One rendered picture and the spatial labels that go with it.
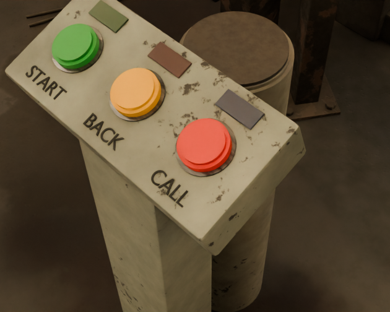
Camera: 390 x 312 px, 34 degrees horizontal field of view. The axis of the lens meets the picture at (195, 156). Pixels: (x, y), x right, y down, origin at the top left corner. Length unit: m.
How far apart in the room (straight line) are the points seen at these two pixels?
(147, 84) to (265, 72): 0.17
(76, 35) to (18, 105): 0.83
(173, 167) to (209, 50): 0.21
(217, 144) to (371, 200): 0.76
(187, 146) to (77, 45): 0.14
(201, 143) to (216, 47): 0.22
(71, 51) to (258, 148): 0.18
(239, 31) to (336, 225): 0.56
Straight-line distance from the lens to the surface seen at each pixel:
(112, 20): 0.55
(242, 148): 0.46
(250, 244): 0.87
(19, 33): 1.52
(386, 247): 1.15
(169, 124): 0.49
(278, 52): 0.66
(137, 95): 0.49
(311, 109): 1.30
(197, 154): 0.46
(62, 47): 0.54
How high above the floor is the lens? 0.97
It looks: 52 degrees down
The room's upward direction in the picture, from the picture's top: 2 degrees counter-clockwise
